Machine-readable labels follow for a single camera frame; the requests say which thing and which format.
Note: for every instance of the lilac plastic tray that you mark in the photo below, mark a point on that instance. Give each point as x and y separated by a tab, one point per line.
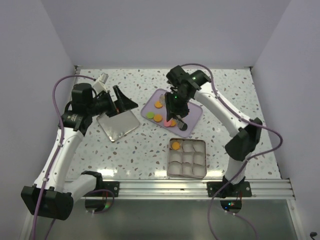
195	113

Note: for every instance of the orange round cookie lower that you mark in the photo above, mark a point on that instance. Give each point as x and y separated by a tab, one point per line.
158	118

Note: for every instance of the aluminium mounting rail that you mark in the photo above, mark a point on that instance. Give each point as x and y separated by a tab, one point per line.
195	189

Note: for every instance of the black sandwich cookie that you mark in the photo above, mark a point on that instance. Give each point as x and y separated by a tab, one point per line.
184	127

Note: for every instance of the orange plain cookie bottom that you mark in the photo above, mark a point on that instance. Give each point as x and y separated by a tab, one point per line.
173	123

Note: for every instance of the green round cookie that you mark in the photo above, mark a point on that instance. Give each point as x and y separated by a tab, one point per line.
150	115

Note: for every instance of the orange flower cookie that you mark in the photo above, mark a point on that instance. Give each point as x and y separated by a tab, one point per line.
176	146

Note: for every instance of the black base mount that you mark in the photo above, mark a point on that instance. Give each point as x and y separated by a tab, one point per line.
242	189
108	189

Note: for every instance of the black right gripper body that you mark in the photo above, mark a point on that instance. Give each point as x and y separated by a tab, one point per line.
177	103

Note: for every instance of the orange round cookie top left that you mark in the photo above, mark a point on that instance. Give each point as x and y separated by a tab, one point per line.
158	104

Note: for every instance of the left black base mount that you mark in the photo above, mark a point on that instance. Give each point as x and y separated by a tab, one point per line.
108	189

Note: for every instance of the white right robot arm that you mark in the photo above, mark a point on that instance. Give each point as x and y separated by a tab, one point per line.
244	131

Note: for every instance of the silver tin lid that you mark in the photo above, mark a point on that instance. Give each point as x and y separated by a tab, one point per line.
118	126

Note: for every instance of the square cookie tin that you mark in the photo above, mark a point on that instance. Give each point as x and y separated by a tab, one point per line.
188	162

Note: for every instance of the orange round cookie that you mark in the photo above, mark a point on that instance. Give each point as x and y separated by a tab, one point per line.
158	118
158	104

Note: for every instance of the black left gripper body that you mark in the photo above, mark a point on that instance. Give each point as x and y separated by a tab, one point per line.
104	104

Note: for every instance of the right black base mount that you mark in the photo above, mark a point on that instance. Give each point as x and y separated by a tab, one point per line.
242	189

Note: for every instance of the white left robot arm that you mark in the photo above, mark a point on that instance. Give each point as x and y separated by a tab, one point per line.
49	197

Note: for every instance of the pink round cookie lower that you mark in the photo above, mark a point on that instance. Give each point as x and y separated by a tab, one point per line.
167	123

